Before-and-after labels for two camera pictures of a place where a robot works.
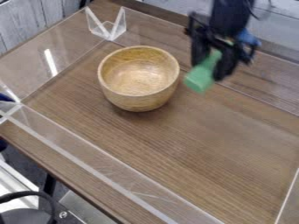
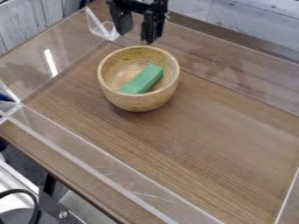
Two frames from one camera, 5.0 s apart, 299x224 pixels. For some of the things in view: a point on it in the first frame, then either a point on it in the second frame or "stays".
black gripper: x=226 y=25 to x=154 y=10
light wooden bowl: x=138 y=76 stays
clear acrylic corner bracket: x=107 y=30 stays
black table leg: x=49 y=185 stays
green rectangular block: x=200 y=77 to x=144 y=80
